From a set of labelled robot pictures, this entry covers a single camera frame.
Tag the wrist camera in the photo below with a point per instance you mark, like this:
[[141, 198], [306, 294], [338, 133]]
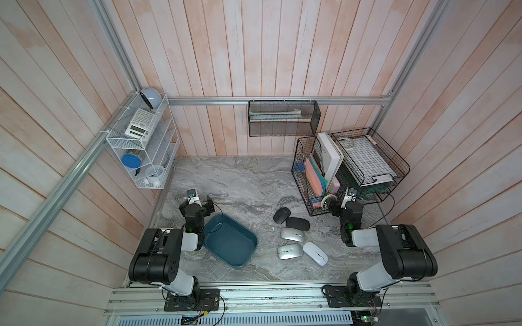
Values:
[[192, 194], [349, 196]]

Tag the black wire tray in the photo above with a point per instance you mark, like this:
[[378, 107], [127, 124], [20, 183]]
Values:
[[390, 155]]

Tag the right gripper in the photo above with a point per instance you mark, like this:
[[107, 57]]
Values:
[[351, 205]]

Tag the black mouse flat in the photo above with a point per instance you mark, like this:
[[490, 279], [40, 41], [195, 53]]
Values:
[[298, 223]]

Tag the teal storage box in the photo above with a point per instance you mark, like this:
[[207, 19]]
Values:
[[230, 241]]

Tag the white computer mouse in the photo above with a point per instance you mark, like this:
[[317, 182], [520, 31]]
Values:
[[315, 253]]

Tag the grid notepad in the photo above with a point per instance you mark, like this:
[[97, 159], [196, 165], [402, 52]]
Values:
[[365, 163]]

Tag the silver mouse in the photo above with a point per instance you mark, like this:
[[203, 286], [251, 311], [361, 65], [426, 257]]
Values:
[[290, 251], [292, 234]]

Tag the black mouse rear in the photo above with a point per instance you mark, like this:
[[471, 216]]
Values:
[[281, 215]]

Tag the black wire file organizer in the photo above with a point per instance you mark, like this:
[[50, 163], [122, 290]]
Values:
[[320, 174]]

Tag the white book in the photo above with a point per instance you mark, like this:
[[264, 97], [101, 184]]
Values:
[[328, 157]]

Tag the pink folder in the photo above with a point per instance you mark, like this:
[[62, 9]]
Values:
[[313, 178]]

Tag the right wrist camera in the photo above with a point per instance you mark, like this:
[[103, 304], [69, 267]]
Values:
[[349, 196]]

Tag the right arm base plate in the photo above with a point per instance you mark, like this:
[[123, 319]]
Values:
[[346, 297]]

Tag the tape roll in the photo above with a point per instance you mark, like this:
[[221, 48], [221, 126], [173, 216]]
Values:
[[329, 202]]

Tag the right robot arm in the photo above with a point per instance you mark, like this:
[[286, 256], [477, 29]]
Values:
[[404, 254]]

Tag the white wire wall shelf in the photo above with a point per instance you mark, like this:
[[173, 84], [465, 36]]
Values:
[[161, 149]]

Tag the silver mouse front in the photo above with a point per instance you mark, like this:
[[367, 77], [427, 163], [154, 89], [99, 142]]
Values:
[[290, 251]]

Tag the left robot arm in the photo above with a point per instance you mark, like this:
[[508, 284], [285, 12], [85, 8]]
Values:
[[158, 255]]

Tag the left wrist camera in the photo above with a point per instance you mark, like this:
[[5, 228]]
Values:
[[192, 194]]

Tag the white calculator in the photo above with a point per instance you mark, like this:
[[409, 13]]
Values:
[[141, 125]]

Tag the blue lid container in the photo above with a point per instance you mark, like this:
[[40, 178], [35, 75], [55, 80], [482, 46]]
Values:
[[131, 160]]

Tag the black mesh wall basket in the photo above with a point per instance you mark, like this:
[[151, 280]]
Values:
[[283, 118]]

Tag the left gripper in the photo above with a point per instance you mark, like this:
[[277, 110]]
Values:
[[196, 206]]

